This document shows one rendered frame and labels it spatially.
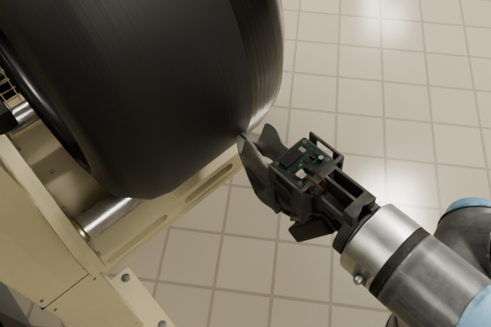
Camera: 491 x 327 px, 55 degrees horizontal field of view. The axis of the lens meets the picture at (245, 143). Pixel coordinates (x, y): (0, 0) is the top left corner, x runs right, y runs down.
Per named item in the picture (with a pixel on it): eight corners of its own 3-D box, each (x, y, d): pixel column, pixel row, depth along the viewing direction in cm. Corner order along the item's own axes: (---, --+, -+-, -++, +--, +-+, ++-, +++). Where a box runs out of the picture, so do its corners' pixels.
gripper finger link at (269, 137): (253, 99, 62) (304, 138, 57) (256, 127, 67) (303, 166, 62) (235, 112, 61) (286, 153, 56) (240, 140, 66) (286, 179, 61)
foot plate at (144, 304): (106, 387, 146) (104, 387, 144) (61, 320, 157) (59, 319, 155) (174, 326, 156) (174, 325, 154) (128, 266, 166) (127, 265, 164)
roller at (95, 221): (66, 218, 78) (80, 235, 81) (76, 232, 75) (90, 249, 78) (225, 105, 91) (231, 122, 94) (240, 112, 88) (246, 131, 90)
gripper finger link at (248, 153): (235, 112, 61) (286, 153, 56) (240, 139, 66) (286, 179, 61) (217, 125, 60) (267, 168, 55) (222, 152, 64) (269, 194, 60)
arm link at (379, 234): (413, 249, 56) (359, 306, 53) (380, 222, 58) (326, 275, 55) (431, 213, 49) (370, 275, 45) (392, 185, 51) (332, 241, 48)
